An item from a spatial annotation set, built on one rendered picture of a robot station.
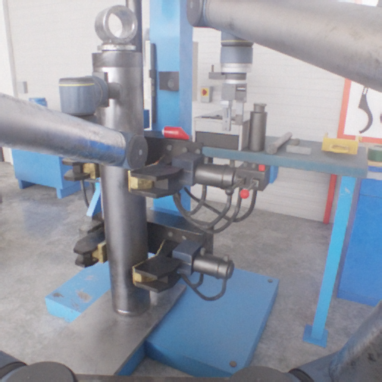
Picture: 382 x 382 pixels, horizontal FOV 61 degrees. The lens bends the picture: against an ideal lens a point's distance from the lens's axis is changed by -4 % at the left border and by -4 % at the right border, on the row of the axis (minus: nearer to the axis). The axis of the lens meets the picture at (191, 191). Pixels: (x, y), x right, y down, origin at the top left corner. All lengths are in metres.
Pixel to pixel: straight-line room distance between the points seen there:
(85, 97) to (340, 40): 0.76
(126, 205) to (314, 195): 2.24
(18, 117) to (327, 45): 0.53
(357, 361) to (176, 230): 1.16
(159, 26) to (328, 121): 1.89
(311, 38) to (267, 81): 2.76
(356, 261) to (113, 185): 1.55
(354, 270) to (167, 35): 1.79
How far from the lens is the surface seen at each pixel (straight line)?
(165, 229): 1.82
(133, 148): 0.98
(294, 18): 0.60
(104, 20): 1.49
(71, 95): 1.07
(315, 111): 3.25
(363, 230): 2.23
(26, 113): 0.71
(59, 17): 4.64
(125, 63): 1.46
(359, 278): 2.38
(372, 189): 2.13
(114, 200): 1.57
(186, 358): 1.76
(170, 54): 1.85
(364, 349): 0.87
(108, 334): 1.85
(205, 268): 1.67
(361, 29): 0.49
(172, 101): 1.85
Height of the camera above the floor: 1.42
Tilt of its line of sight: 21 degrees down
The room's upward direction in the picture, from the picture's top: 1 degrees clockwise
